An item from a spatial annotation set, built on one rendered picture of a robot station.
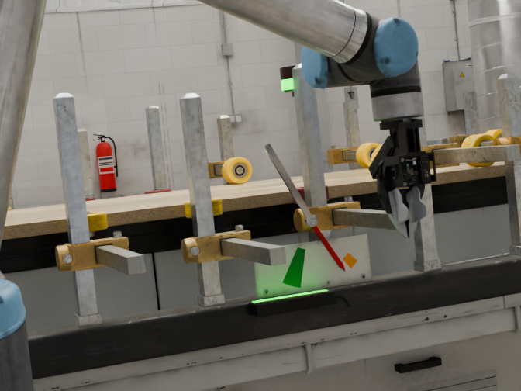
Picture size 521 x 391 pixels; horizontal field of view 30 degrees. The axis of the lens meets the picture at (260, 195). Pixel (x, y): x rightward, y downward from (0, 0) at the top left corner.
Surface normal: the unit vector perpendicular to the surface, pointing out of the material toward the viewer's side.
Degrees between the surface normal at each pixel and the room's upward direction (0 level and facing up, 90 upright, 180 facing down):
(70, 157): 90
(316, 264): 90
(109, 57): 90
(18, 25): 94
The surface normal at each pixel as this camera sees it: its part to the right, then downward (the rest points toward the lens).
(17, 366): 0.89, -0.07
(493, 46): -0.62, 0.11
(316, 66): -0.91, 0.11
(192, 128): 0.35, 0.01
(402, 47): 0.54, 0.02
